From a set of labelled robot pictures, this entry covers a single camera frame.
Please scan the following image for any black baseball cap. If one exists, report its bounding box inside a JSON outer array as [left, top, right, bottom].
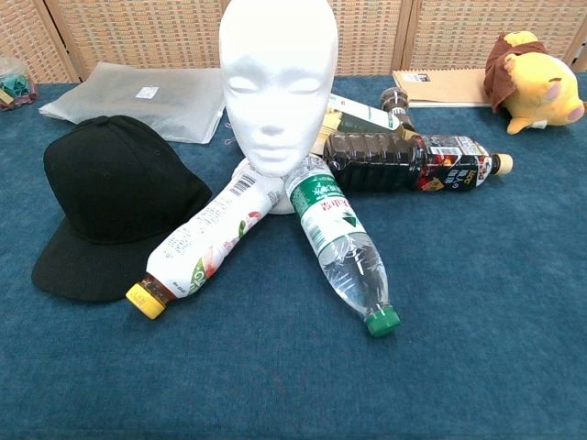
[[30, 114, 213, 303]]

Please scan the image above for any green cap water bottle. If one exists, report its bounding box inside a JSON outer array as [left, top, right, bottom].
[[284, 154, 402, 338]]

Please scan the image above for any white mannequin head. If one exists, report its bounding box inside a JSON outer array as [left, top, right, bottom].
[[218, 0, 335, 215]]

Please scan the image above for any white label tea bottle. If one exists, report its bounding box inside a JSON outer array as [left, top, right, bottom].
[[126, 162, 282, 321]]

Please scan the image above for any dark coffee bottle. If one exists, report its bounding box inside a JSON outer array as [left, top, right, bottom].
[[322, 131, 514, 193]]

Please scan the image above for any yellow tea bottle green label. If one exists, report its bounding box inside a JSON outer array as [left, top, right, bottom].
[[316, 94, 418, 155]]

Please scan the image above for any small dark grinder bottle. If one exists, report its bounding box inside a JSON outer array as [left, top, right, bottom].
[[379, 86, 416, 134]]

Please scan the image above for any blue felt table cover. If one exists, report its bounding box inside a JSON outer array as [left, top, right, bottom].
[[0, 71, 587, 440]]

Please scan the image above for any translucent zip bag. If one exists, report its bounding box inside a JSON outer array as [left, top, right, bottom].
[[39, 61, 227, 146]]

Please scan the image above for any kraft spiral notebook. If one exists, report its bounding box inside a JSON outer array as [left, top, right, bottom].
[[392, 68, 494, 110]]

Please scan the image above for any woven bamboo folding screen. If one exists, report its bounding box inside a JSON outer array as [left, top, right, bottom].
[[0, 0, 587, 84]]

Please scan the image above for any yellow brown plush toy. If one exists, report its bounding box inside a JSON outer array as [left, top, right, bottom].
[[482, 30, 586, 136]]

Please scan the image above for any clear jar of clips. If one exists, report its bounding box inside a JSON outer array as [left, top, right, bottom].
[[0, 55, 40, 113]]

